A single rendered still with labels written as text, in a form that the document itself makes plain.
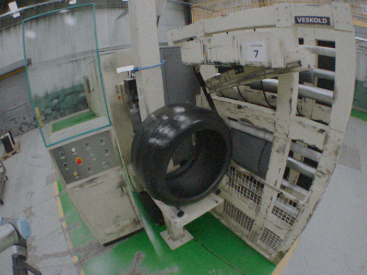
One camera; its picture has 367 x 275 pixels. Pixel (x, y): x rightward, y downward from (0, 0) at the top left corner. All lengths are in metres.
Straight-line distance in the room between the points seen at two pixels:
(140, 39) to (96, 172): 1.07
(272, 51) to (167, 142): 0.55
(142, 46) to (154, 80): 0.21
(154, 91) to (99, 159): 0.73
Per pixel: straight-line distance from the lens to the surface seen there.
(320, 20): 0.96
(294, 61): 0.79
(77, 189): 1.53
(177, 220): 1.02
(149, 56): 1.03
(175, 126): 0.72
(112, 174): 1.49
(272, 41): 0.70
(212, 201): 1.19
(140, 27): 1.04
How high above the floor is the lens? 1.67
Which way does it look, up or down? 25 degrees down
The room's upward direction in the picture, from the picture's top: 5 degrees counter-clockwise
